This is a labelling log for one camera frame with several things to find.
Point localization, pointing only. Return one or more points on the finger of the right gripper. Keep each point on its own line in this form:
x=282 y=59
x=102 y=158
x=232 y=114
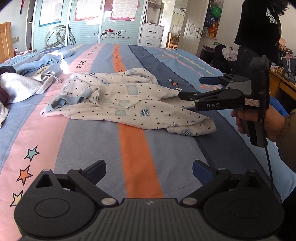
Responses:
x=222 y=80
x=227 y=95

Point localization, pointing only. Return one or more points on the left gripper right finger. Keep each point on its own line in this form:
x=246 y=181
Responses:
x=212 y=181

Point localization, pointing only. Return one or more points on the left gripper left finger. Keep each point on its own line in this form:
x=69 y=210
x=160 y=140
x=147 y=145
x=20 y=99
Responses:
x=85 y=183

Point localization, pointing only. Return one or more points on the white star-patterned baby garment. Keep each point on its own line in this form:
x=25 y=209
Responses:
x=132 y=98

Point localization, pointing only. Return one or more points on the person in black clothes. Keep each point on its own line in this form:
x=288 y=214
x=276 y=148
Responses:
x=259 y=33

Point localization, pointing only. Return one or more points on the person's right hand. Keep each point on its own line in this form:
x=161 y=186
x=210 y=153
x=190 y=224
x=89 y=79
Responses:
x=273 y=122

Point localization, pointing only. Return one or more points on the wooden desk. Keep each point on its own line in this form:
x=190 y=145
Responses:
x=278 y=84

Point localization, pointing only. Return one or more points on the striped star bedsheet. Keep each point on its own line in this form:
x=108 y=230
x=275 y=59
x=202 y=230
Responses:
x=140 y=163

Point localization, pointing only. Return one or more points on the wooden chair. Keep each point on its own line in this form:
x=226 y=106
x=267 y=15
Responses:
x=172 y=41

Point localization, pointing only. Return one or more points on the white room door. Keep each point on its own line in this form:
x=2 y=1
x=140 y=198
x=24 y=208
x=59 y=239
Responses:
x=193 y=25

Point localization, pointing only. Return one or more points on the white drawer cabinet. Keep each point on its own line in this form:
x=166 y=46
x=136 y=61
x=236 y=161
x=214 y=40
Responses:
x=151 y=35

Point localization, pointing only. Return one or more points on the white patterned cloth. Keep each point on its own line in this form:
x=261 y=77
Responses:
x=3 y=114

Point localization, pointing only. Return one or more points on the grey sweatshirt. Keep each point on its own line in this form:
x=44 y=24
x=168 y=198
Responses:
x=20 y=88

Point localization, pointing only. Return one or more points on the maroon garment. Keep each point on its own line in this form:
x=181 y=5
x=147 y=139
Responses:
x=4 y=97

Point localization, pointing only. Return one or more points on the pink-bordered poster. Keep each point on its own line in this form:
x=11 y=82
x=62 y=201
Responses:
x=124 y=10

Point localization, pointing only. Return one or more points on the light blue folded garment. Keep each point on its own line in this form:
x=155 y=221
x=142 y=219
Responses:
x=40 y=60

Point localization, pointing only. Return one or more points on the navy garment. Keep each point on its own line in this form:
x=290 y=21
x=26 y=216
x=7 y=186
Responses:
x=7 y=69

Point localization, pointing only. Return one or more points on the wooden headboard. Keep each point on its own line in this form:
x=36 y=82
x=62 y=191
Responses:
x=6 y=45

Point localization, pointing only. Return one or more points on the orange-bordered poster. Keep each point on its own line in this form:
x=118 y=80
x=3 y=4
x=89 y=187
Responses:
x=87 y=9

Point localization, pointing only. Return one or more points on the sliding-door wardrobe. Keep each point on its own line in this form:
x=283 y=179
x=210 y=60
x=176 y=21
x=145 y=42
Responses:
x=98 y=30

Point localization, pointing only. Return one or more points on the blue-bordered poster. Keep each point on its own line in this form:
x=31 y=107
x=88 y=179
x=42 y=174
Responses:
x=51 y=12

